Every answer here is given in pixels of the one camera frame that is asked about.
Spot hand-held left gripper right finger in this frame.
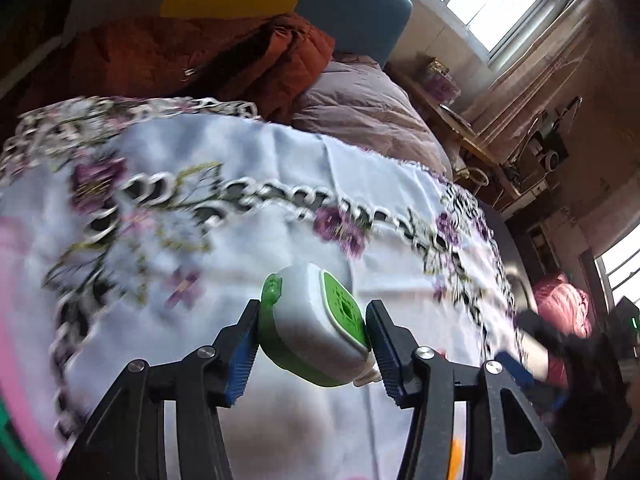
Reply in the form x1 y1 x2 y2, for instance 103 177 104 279
365 300 568 480

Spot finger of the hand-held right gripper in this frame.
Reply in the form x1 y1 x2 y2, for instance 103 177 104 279
515 309 568 356
494 351 568 413

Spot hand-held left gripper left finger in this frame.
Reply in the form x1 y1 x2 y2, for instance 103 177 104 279
57 299 261 480

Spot white green plug-in device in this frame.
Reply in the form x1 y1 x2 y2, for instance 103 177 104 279
257 263 381 388

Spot pink padded jacket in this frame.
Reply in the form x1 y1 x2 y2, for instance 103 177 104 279
531 272 593 338

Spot small window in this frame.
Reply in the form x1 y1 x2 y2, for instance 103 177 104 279
595 232 640 311

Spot white floral tablecloth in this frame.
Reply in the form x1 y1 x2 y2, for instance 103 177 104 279
0 96 531 480

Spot wooden bedside table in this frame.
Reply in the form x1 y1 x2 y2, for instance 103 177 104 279
395 72 506 171

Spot greyish purple duvet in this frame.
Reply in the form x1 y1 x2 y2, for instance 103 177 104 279
290 52 453 181

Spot purple patterned box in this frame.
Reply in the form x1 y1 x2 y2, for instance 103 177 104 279
424 59 462 102

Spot rust-brown jacket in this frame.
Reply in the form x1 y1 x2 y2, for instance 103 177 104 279
20 12 336 123

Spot bright window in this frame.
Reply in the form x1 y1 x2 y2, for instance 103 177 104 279
407 0 566 66

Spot grey yellow blue headboard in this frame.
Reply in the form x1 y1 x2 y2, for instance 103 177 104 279
160 0 413 68

